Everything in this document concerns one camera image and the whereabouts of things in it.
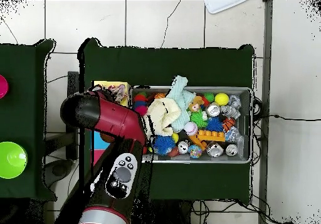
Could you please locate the yellow ball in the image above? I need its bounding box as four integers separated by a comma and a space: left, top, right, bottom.
214, 92, 230, 107

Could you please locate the white baseball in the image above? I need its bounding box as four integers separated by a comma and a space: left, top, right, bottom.
183, 121, 199, 136

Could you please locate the grey metal post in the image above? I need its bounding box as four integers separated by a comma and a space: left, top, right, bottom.
258, 0, 273, 224

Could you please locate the mint green cloth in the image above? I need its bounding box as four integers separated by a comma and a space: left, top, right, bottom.
166, 75, 197, 133

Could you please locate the green spiky toy with eyes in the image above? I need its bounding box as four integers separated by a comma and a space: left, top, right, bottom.
189, 109, 209, 129

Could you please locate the polka dot cloth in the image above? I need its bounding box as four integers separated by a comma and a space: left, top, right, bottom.
113, 83, 130, 105

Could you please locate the pink bowl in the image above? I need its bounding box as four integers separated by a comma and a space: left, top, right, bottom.
0, 74, 9, 100

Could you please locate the black stand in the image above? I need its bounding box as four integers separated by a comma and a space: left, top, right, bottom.
45, 70, 80, 161

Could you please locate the blue spiky toy with eyes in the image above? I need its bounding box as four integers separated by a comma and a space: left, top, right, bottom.
152, 135, 176, 156

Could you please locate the shallow silver mesh bin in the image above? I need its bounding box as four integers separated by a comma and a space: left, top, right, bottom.
129, 85, 253, 164

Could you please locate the grey plastic robot toy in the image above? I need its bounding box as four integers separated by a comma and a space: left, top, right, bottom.
220, 94, 243, 120

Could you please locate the white tray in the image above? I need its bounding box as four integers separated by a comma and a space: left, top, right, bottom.
204, 0, 249, 14

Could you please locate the wooden box with three holes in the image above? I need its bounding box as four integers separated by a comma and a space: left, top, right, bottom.
90, 80, 131, 167

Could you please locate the dark green tablecloth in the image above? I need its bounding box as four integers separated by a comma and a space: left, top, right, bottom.
0, 39, 56, 201
78, 38, 255, 206

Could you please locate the large green bowl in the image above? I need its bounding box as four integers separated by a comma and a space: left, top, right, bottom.
0, 141, 29, 179

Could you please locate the black power cable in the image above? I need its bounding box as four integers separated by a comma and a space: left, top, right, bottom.
253, 114, 321, 122

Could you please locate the orange plastic building brick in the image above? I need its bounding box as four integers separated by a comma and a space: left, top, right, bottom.
189, 129, 226, 151

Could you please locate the multicolour spiky caterpillar toy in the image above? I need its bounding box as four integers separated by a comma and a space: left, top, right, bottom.
132, 90, 149, 116

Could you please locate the grey rounded stand foot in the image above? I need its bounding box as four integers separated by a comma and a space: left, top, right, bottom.
43, 158, 74, 188

